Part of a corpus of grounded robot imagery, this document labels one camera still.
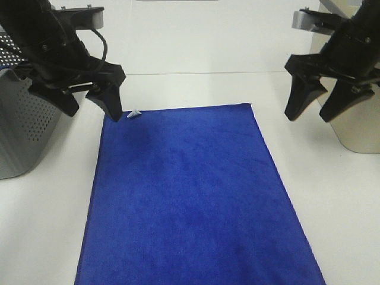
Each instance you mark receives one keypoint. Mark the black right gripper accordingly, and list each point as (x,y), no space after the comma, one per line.
(350,55)

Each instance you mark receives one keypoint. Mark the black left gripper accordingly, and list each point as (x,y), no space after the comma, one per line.
(56,56)

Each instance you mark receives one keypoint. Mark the blue towel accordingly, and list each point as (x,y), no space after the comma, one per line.
(191,196)

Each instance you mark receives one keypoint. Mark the white towel label tag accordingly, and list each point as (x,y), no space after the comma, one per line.
(133,114)

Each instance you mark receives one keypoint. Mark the beige plastic basket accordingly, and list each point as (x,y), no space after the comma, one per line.
(357,129)

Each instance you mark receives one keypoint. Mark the grey perforated laundry basket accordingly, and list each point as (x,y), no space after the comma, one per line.
(27,122)

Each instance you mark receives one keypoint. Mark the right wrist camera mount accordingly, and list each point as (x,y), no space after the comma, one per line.
(317,22)

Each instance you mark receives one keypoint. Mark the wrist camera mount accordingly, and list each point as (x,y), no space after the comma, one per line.
(85,18)
(317,22)

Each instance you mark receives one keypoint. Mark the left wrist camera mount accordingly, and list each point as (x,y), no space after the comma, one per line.
(85,18)

